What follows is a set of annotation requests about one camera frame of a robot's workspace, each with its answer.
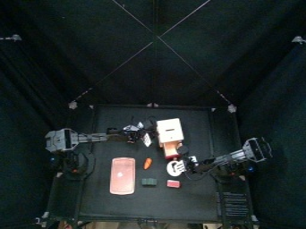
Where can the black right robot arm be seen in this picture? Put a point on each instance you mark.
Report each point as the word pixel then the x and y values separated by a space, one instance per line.
pixel 255 150

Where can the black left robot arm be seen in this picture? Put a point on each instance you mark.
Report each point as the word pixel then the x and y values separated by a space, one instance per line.
pixel 64 139

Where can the red sushi toy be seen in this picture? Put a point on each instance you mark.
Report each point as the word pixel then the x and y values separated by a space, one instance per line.
pixel 173 183

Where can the orange salmon sushi toy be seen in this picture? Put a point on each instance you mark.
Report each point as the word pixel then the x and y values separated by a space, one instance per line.
pixel 148 163

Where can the dark green sushi toy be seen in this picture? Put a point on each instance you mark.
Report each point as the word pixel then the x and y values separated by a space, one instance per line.
pixel 149 182

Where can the white round toy plate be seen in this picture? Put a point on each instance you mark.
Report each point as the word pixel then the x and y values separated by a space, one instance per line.
pixel 172 170

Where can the black round knob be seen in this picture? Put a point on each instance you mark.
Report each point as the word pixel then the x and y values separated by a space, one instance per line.
pixel 182 149

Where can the light wooden toy appliance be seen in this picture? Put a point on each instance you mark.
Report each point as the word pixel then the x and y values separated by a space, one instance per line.
pixel 170 133

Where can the pink rectangular tray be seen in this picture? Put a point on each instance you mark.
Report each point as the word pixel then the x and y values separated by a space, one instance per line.
pixel 122 176

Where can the grey metal frame bracket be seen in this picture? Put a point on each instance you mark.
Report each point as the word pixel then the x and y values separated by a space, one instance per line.
pixel 153 105
pixel 14 38
pixel 73 104
pixel 232 108
pixel 299 39

